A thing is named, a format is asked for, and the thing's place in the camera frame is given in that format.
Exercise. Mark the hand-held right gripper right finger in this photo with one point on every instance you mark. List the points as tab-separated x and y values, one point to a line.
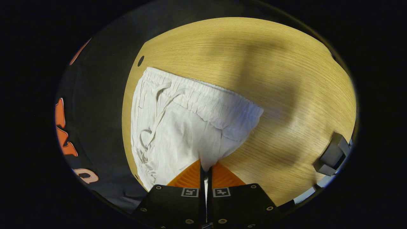
210	203

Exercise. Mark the white jeans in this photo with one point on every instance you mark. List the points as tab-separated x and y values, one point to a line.
178	133

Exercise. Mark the grey metal clamp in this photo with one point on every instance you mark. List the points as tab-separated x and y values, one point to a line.
332	154

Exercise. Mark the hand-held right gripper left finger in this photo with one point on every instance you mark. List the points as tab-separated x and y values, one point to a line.
201	203

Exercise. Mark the black backdrop cloth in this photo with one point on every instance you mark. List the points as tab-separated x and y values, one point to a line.
98	111

